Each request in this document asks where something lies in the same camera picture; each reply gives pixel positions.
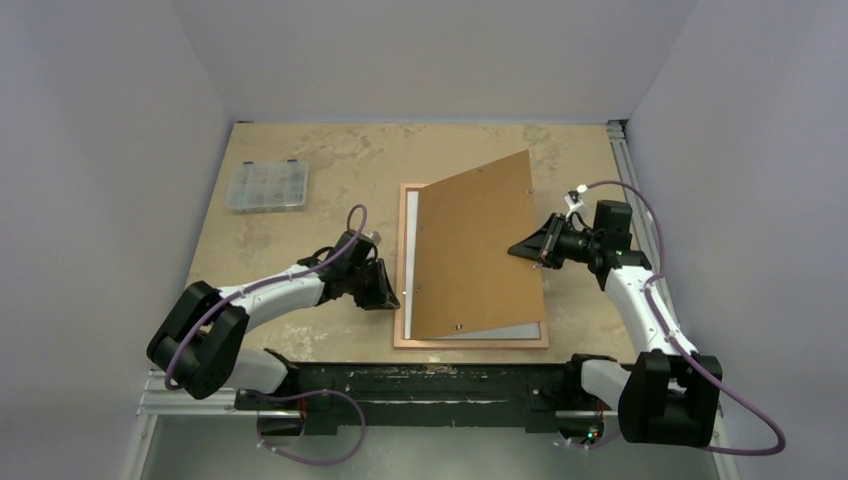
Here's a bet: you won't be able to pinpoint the brown cardboard backing board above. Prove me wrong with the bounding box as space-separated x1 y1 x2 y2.
410 151 546 340

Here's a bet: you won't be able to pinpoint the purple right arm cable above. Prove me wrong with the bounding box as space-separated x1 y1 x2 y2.
553 180 788 458

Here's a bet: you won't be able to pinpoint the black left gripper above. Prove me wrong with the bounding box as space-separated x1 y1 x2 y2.
346 258 397 310

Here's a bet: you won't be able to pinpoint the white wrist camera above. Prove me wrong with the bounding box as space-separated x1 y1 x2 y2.
363 231 382 245
563 184 588 217

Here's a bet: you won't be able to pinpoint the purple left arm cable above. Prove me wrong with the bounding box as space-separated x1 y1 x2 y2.
164 203 368 468

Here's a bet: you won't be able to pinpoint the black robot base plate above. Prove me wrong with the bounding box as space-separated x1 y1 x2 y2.
235 363 617 436

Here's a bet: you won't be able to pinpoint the sunset photo print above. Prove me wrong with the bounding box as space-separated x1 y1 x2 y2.
407 192 538 339

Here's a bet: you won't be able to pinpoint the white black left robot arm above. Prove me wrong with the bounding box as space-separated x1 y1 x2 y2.
146 230 400 409

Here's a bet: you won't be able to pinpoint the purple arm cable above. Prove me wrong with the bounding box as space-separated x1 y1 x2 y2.
164 203 368 468
553 180 788 458

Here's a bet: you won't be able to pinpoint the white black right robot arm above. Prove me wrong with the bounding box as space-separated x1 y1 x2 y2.
507 200 723 447

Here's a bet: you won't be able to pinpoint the pink wooden picture frame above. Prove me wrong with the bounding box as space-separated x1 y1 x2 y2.
392 183 550 350

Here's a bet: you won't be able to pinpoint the clear plastic organizer box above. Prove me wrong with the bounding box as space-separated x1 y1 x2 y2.
225 159 310 214

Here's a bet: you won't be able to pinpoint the aluminium rail frame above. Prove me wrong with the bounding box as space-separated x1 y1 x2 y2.
122 119 740 480

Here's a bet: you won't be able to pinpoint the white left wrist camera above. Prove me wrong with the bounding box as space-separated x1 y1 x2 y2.
363 231 382 245

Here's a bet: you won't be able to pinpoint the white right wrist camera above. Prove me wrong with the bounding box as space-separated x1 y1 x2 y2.
563 184 588 217

